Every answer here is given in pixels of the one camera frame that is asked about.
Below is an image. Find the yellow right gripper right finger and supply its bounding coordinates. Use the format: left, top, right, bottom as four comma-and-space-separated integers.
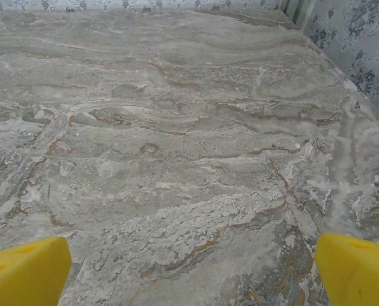
315, 232, 379, 306

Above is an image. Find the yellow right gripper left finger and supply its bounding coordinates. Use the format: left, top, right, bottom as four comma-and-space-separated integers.
0, 236, 73, 306

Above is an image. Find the aluminium frame post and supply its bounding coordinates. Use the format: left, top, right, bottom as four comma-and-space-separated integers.
280, 0, 315, 31

